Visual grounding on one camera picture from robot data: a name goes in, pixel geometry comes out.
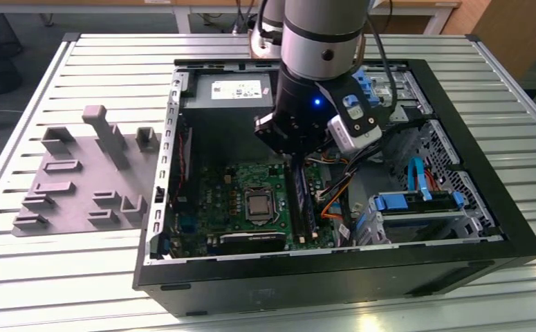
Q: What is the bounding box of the metal drive cage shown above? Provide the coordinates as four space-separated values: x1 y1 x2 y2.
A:
354 67 434 146

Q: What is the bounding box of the grey parts rack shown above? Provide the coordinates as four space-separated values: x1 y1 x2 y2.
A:
10 104 162 239

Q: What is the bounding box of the metal disk bay cage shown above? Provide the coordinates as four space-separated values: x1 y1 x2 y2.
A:
366 193 484 245

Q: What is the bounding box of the grey power supply unit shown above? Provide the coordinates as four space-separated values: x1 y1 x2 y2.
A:
178 71 280 163

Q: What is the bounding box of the CPU socket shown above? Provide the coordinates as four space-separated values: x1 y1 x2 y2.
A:
241 185 281 228

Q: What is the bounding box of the blue drive bay latch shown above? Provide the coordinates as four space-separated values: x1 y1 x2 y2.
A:
354 68 381 107

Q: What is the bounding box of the orange wire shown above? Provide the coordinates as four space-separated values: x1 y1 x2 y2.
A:
320 193 342 219

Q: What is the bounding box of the silver CPU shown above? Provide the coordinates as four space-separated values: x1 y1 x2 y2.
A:
246 196 270 215

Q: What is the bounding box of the wooden cabinet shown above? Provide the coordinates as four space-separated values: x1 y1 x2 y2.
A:
441 0 536 82

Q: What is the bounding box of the red wire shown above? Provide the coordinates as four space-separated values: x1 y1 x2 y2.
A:
177 131 190 184

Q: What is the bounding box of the black camera bracket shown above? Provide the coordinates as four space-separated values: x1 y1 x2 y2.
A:
316 76 380 140

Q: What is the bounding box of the hard disk in blue carrier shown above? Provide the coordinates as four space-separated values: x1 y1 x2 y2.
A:
372 192 462 212

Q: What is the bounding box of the green motherboard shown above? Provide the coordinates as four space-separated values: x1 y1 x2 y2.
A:
169 159 342 259

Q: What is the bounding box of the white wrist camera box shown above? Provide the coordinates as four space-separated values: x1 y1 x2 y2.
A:
325 113 384 154

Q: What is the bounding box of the black PC case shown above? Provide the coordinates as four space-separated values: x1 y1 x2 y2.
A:
130 57 536 317

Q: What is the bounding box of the black graphics card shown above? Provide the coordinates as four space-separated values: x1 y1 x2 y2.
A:
214 231 288 256

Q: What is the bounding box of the blue data wire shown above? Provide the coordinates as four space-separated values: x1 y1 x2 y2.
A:
406 157 434 201

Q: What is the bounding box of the black RAM slot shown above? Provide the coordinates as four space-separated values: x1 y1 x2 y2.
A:
284 160 298 243

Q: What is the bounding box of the black camera cable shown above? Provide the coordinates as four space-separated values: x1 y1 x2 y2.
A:
366 0 398 108

